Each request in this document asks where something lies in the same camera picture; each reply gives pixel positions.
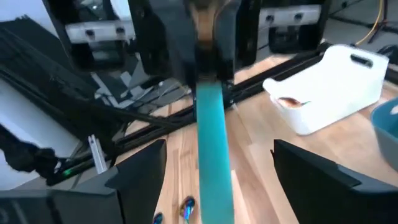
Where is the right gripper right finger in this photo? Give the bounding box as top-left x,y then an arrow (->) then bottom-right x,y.
270,139 -> 398,224

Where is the black metal table frame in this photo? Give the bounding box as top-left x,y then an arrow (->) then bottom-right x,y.
0,15 -> 332,187

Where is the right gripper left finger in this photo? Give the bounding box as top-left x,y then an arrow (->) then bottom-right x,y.
0,139 -> 167,224

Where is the yellow floor cable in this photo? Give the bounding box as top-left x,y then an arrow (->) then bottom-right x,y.
356,0 -> 386,46

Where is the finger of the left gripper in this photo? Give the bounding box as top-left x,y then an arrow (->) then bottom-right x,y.
129,0 -> 200,85
214,0 -> 242,82

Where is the white plastic bin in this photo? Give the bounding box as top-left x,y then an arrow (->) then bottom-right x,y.
262,44 -> 389,136

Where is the silver frame bracket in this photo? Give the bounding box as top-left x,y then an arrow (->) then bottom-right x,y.
88,134 -> 108,175

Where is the silver spoon teal handle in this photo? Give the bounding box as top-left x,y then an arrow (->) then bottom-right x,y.
194,40 -> 236,224

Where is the dark teal plastic bin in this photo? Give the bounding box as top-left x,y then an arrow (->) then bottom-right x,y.
369,98 -> 398,172

